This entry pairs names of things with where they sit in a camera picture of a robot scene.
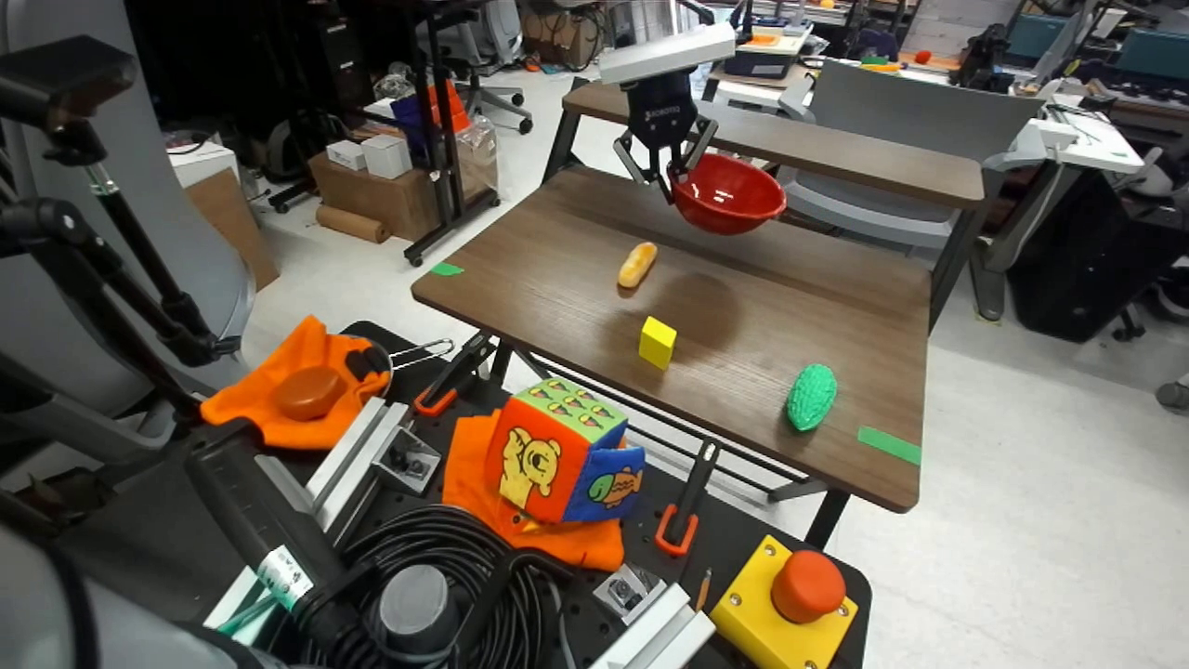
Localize grey round knob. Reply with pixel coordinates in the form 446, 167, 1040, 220
377, 560, 461, 649

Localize red plastic bowl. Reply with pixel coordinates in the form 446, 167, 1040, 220
670, 151, 792, 238

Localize black mounting platform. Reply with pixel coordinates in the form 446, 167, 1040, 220
183, 315, 874, 669

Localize black office chair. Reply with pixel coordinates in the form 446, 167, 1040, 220
456, 0, 538, 137

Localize orange cloth with plush cube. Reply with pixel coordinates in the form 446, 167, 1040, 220
438, 410, 628, 576

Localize flat brown cardboard box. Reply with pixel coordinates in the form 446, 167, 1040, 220
183, 162, 283, 295

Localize large green tape strip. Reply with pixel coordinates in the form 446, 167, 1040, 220
855, 424, 926, 467

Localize colourful plush cube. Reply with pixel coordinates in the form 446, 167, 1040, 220
481, 374, 649, 526

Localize black bag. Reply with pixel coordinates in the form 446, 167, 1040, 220
1009, 167, 1172, 347

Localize brown cardboard tube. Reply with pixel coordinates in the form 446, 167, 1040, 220
314, 201, 392, 249

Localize white desk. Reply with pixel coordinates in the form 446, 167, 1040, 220
970, 100, 1154, 328

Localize black camera tripod stand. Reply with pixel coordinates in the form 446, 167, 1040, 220
0, 33, 252, 419

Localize orange black bar clamp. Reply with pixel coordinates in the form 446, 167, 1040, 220
649, 440, 724, 560
414, 329, 500, 419

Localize black cylinder with white label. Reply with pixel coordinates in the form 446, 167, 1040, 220
183, 424, 352, 608

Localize orange cloth with disc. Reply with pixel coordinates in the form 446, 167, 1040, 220
199, 311, 394, 452

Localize grey chair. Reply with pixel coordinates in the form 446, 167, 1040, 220
765, 59, 1053, 258

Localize yellow cube block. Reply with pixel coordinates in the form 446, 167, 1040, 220
637, 311, 680, 374

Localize yellow corn cob toy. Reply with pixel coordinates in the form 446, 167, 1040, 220
614, 238, 661, 295

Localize long aluminium profile rail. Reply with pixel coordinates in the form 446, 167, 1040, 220
300, 398, 414, 505

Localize black cable coil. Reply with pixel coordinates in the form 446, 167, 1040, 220
263, 499, 589, 669

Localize black pole stand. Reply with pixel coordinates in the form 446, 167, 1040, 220
403, 0, 506, 266

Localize brown wooden table with shelf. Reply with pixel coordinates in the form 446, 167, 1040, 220
410, 77, 988, 515

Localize short aluminium profile rail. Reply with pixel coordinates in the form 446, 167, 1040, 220
592, 581, 723, 669

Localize large open cardboard box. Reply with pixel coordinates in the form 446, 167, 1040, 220
308, 119, 506, 245

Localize white small boxes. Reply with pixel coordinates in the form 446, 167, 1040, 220
322, 129, 417, 187

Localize green cylinder block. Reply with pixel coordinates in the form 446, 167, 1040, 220
782, 360, 843, 436

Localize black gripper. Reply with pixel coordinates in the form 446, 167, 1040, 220
614, 68, 723, 206

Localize yellow box with red button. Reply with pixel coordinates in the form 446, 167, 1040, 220
710, 533, 861, 669

